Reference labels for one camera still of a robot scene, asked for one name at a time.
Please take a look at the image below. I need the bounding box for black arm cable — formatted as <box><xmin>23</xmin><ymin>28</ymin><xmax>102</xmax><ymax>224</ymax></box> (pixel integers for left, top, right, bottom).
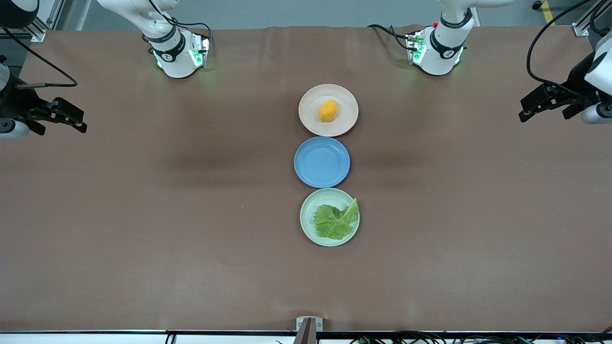
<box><xmin>526</xmin><ymin>0</ymin><xmax>594</xmax><ymax>89</ymax></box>
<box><xmin>0</xmin><ymin>27</ymin><xmax>78</xmax><ymax>89</ymax></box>

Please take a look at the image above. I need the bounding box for black left base cable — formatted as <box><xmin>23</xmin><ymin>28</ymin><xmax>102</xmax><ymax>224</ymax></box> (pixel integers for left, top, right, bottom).
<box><xmin>367</xmin><ymin>23</ymin><xmax>413</xmax><ymax>51</ymax></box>

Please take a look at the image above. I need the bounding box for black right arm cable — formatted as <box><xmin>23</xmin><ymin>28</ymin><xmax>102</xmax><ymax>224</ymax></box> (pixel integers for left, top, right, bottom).
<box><xmin>0</xmin><ymin>27</ymin><xmax>78</xmax><ymax>89</ymax></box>

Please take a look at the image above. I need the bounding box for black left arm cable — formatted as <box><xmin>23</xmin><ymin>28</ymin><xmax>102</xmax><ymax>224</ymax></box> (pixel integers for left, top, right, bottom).
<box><xmin>526</xmin><ymin>0</ymin><xmax>594</xmax><ymax>89</ymax></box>

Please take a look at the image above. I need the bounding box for brown table cover sheet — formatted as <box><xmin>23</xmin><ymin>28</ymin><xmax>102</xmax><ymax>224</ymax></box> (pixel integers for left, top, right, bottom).
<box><xmin>0</xmin><ymin>25</ymin><xmax>612</xmax><ymax>333</ymax></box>

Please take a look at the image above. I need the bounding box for beige round plate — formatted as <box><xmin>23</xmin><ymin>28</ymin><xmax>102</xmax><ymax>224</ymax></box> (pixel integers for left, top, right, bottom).
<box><xmin>298</xmin><ymin>84</ymin><xmax>360</xmax><ymax>138</ymax></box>

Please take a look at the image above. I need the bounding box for blue round plate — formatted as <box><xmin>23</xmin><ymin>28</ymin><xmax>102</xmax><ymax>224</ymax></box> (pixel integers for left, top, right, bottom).
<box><xmin>294</xmin><ymin>137</ymin><xmax>351</xmax><ymax>189</ymax></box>

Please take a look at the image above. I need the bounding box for green lettuce leaf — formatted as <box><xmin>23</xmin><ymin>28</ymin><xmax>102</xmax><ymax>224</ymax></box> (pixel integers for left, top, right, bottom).
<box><xmin>313</xmin><ymin>198</ymin><xmax>360</xmax><ymax>241</ymax></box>

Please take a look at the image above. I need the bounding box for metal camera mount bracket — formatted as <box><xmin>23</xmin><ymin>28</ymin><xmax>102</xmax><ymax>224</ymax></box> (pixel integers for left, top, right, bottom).
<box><xmin>293</xmin><ymin>316</ymin><xmax>324</xmax><ymax>344</ymax></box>

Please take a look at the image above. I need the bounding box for aluminium frame profile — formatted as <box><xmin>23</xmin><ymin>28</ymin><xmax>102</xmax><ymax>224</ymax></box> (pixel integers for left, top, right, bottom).
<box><xmin>25</xmin><ymin>0</ymin><xmax>66</xmax><ymax>43</ymax></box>
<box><xmin>571</xmin><ymin>0</ymin><xmax>607</xmax><ymax>37</ymax></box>

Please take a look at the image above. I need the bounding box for black base cable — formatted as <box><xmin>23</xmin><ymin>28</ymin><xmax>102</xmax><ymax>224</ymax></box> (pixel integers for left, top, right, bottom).
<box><xmin>147</xmin><ymin>0</ymin><xmax>214</xmax><ymax>46</ymax></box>
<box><xmin>367</xmin><ymin>23</ymin><xmax>413</xmax><ymax>51</ymax></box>

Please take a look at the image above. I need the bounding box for black right base cable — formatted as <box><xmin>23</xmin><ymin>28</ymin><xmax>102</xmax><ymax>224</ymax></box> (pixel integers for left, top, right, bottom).
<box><xmin>147</xmin><ymin>0</ymin><xmax>214</xmax><ymax>46</ymax></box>

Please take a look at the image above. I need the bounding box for yellow lemon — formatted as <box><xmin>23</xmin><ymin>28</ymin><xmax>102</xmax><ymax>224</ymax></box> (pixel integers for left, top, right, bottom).
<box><xmin>318</xmin><ymin>99</ymin><xmax>339</xmax><ymax>123</ymax></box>

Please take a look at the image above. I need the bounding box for pale green round plate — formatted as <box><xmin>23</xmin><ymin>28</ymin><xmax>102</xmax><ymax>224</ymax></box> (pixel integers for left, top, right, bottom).
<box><xmin>299</xmin><ymin>188</ymin><xmax>361</xmax><ymax>247</ymax></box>

